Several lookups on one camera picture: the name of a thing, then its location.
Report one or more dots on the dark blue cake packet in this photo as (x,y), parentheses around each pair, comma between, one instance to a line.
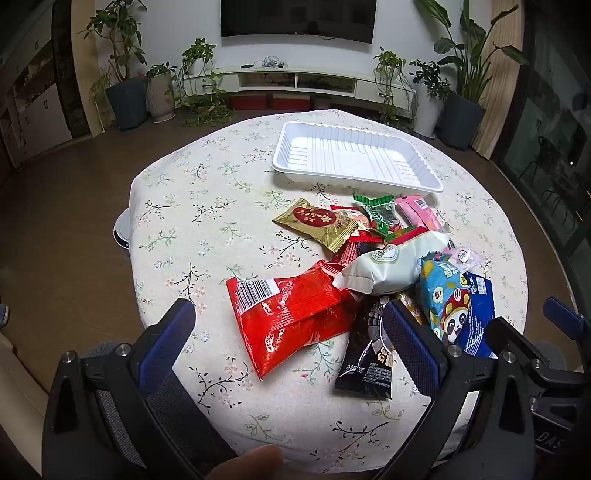
(480,304)

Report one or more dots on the trailing pothos plant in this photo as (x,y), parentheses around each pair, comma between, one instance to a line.
(390,62)
(201,53)

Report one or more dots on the gold snack packet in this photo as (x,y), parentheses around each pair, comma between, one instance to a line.
(314,221)

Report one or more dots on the white television cabinet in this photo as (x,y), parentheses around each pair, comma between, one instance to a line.
(300,81)

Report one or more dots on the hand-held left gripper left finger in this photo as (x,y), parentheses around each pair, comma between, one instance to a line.
(173,330)

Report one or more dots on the tall plant in dark pot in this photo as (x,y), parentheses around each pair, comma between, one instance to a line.
(127,104)

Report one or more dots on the large red snack packet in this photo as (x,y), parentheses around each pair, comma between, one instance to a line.
(286,323)

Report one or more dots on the bushy plant in white pot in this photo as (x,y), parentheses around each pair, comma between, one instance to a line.
(429,113)

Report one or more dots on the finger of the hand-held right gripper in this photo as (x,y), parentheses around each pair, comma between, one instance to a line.
(501,330)
(561,310)

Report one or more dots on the glass sliding door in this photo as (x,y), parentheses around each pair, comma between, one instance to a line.
(545,138)

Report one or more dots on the white wall cabinet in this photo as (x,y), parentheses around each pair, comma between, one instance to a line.
(37,106)

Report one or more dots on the black snack packet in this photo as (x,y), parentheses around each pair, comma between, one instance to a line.
(364,360)

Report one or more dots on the person's left hand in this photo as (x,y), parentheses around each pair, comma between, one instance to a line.
(251,464)

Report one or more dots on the orange snack packet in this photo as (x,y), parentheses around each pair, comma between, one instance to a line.
(412,307)

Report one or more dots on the small white pot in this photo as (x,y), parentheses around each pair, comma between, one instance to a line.
(323,102)

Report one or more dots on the black television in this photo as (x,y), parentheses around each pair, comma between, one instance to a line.
(298,18)

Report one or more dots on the white round object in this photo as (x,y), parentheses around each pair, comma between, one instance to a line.
(121,230)

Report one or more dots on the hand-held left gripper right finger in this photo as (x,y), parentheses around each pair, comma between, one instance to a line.
(408,339)

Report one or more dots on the pink snack packet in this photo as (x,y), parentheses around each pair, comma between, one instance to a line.
(418,210)

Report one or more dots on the tan curtain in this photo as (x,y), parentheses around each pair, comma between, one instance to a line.
(503,101)

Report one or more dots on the long shiny red packet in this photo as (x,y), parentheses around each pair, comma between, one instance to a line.
(401,233)

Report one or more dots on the white snack packet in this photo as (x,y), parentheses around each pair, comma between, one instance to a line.
(388,267)

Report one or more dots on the dark red pie packet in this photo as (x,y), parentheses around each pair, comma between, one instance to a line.
(346,253)

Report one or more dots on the small pink white packet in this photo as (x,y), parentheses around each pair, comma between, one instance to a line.
(464,257)

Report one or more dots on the green seaweed packet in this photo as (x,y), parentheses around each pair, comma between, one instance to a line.
(381,214)

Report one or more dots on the small plant in ribbed pot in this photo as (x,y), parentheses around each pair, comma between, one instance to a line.
(160,99)

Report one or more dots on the large-leaf plant in grey pot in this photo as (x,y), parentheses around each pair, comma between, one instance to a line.
(461,120)

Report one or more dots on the light blue panda packet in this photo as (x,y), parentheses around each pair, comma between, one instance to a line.
(443,295)

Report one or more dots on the white plastic tray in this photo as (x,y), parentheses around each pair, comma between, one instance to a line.
(351,157)

